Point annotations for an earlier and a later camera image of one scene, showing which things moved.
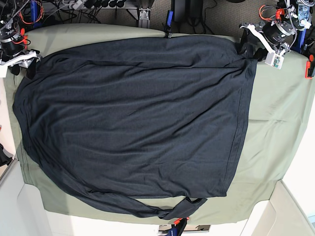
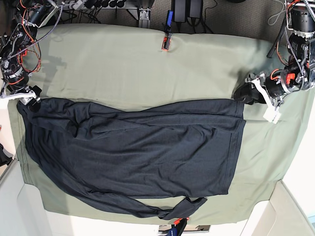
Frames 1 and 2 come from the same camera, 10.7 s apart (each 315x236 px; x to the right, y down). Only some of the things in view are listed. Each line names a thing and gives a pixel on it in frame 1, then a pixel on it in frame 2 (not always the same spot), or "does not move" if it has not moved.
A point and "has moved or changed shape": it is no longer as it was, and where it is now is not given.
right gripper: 272,34 -> 275,83
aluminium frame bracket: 144,21 does not move
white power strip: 72,5 does not move
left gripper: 12,54 -> 19,90
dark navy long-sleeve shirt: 155,124 has moved or changed shape
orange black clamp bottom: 180,224 does not move
